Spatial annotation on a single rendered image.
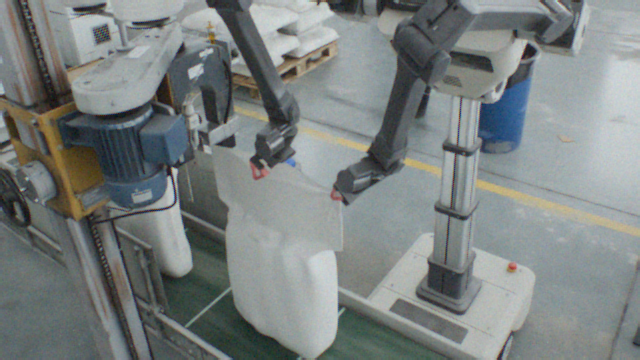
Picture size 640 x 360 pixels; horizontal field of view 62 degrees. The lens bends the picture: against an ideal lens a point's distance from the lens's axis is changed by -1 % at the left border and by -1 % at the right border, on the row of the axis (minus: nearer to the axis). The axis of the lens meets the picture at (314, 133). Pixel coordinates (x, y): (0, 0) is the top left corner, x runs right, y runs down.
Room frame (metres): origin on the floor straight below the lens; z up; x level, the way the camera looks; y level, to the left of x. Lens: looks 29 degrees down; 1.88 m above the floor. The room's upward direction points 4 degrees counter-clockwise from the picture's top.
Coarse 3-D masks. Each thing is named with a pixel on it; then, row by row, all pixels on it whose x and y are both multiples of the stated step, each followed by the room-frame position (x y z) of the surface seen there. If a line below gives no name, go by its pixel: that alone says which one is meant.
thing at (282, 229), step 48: (240, 192) 1.41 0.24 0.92; (288, 192) 1.26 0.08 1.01; (336, 192) 1.19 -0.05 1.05; (240, 240) 1.34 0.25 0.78; (288, 240) 1.25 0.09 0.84; (336, 240) 1.19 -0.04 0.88; (240, 288) 1.35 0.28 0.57; (288, 288) 1.21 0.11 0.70; (336, 288) 1.26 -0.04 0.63; (288, 336) 1.22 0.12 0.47
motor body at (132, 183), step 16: (144, 112) 1.16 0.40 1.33; (96, 128) 1.11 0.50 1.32; (112, 128) 1.10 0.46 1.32; (128, 128) 1.12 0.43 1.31; (96, 144) 1.12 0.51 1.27; (112, 144) 1.11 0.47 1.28; (128, 144) 1.12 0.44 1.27; (112, 160) 1.11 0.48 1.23; (128, 160) 1.10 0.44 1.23; (144, 160) 1.13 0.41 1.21; (112, 176) 1.12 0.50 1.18; (128, 176) 1.11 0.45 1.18; (144, 176) 1.13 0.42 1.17; (160, 176) 1.15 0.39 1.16; (112, 192) 1.11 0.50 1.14; (128, 192) 1.10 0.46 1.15; (144, 192) 1.11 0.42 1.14; (160, 192) 1.14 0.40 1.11; (128, 208) 1.11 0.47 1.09
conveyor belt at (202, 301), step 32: (0, 192) 2.32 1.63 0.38; (192, 256) 1.75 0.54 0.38; (224, 256) 1.73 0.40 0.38; (192, 288) 1.56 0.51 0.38; (224, 288) 1.55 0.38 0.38; (192, 320) 1.40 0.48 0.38; (224, 320) 1.39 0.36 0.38; (352, 320) 1.35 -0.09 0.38; (224, 352) 1.25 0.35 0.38; (256, 352) 1.24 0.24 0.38; (288, 352) 1.23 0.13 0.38; (352, 352) 1.22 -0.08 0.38; (384, 352) 1.21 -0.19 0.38; (416, 352) 1.20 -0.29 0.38
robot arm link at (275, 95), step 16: (208, 0) 1.22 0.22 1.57; (240, 0) 1.16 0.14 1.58; (224, 16) 1.20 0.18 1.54; (240, 16) 1.19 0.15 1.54; (240, 32) 1.20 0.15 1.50; (256, 32) 1.23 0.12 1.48; (240, 48) 1.22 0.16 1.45; (256, 48) 1.23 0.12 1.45; (256, 64) 1.23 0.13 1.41; (272, 64) 1.26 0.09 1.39; (256, 80) 1.25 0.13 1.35; (272, 80) 1.26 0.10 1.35; (272, 96) 1.25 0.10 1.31; (288, 96) 1.28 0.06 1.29; (272, 112) 1.29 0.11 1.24
